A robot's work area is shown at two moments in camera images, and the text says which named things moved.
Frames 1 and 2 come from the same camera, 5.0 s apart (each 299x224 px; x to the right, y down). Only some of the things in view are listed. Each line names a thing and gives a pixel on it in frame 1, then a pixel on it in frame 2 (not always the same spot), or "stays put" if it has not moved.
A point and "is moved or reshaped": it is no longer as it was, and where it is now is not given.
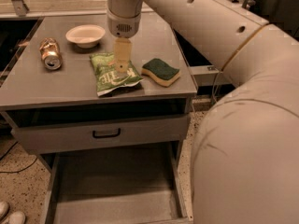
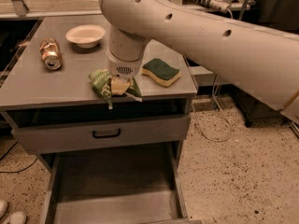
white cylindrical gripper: [123, 26] to [123, 67]
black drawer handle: [106, 135] stays put
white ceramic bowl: [85, 36] stays put
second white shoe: [4, 208] stays put
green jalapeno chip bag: [107, 77] is moved or reshaped
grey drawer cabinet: [106, 114] stays put
